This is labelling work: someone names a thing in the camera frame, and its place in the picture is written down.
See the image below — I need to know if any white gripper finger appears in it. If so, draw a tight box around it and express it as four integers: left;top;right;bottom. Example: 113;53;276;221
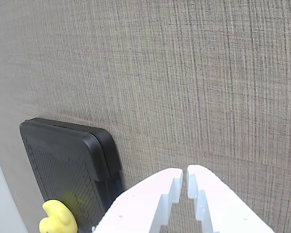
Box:
186;165;275;233
94;167;184;233

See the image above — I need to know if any yellow rubber duck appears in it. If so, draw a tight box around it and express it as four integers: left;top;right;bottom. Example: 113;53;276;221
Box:
39;199;78;233

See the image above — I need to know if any black plastic case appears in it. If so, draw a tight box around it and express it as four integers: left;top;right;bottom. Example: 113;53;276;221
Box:
19;117;124;233

